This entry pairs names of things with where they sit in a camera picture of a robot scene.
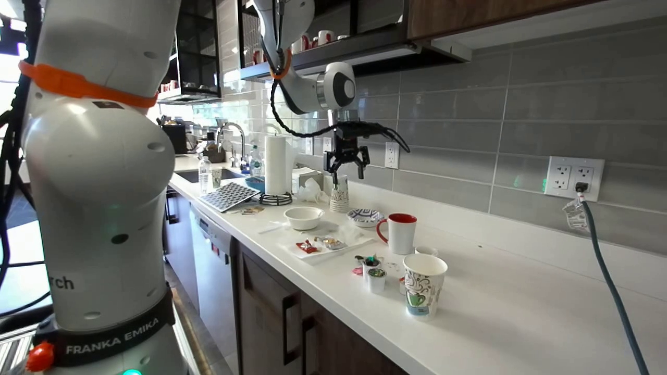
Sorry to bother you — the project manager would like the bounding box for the black open cabinet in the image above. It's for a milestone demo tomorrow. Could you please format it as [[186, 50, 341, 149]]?
[[156, 0, 225, 107]]

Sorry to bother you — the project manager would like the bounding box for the steel sink basin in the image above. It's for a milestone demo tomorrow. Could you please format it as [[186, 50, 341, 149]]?
[[173, 165, 241, 187]]

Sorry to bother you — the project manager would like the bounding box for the white coffee pod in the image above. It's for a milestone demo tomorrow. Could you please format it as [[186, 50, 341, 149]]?
[[364, 266, 390, 293]]

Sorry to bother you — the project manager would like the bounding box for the black wire towel holder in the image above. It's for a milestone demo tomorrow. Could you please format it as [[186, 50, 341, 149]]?
[[259, 189, 296, 209]]

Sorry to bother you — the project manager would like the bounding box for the small printed paper cup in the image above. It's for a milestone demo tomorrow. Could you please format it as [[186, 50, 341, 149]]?
[[327, 174, 349, 214]]

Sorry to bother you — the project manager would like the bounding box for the paper towel roll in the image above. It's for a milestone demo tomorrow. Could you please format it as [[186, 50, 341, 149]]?
[[264, 134, 294, 199]]

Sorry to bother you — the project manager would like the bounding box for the crumpled clear plastic bag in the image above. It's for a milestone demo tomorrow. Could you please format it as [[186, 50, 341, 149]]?
[[289, 165, 329, 207]]

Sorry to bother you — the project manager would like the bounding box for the clear drinking glass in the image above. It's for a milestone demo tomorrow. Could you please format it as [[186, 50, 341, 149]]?
[[207, 165, 225, 193]]

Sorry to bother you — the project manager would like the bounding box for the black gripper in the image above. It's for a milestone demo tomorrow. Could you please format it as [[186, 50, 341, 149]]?
[[323, 122, 372, 187]]

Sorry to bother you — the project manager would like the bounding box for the black coffee machine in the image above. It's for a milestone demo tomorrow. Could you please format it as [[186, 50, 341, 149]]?
[[161, 114, 191, 159]]

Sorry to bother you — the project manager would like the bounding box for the red ketchup sachet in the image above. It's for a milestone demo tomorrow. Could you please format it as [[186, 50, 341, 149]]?
[[294, 237, 320, 256]]

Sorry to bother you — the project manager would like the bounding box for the green-lid coffee pod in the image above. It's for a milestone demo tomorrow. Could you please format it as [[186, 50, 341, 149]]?
[[359, 255, 383, 276]]

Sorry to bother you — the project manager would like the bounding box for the white mug red rim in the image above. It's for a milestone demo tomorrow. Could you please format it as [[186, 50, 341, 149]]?
[[374, 211, 418, 259]]

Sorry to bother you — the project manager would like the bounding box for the white rectangular tray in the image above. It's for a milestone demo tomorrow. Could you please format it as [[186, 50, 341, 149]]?
[[279, 222, 376, 265]]

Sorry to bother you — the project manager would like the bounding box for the grey power cable with plug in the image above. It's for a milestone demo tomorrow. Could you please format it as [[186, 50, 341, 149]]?
[[573, 181, 652, 375]]

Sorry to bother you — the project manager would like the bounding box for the dark wood counter cabinet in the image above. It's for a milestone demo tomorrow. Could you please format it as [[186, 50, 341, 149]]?
[[233, 240, 409, 375]]

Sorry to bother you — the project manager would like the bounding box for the white wall outlet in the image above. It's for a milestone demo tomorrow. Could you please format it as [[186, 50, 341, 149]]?
[[542, 154, 606, 205], [383, 141, 401, 171]]

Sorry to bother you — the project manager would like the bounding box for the steel dishwasher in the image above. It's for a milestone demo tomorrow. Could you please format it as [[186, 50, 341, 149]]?
[[187, 205, 241, 359]]

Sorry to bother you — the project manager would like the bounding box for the blue patterned small bowl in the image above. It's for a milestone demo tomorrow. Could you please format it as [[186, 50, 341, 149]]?
[[345, 207, 385, 232]]

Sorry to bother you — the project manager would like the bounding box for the blue patterned dish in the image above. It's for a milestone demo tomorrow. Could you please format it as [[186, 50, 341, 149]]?
[[244, 174, 269, 198]]

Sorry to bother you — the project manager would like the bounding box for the large printed paper cup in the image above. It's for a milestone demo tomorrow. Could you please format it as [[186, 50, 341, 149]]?
[[400, 251, 450, 319]]

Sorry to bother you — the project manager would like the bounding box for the black wall shelf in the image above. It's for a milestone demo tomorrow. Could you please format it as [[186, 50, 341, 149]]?
[[237, 0, 445, 86]]

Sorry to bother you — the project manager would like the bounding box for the chrome sink faucet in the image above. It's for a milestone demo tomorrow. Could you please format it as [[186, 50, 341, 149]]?
[[219, 119, 250, 168]]

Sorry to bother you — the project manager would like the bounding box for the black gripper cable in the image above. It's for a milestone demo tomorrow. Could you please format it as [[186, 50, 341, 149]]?
[[267, 0, 412, 156]]

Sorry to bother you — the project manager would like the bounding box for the clear plastic cable tag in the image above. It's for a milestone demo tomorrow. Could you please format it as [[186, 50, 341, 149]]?
[[563, 193, 592, 235]]

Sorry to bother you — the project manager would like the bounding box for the black cable bundle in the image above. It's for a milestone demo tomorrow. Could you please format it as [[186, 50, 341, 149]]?
[[0, 0, 46, 329]]

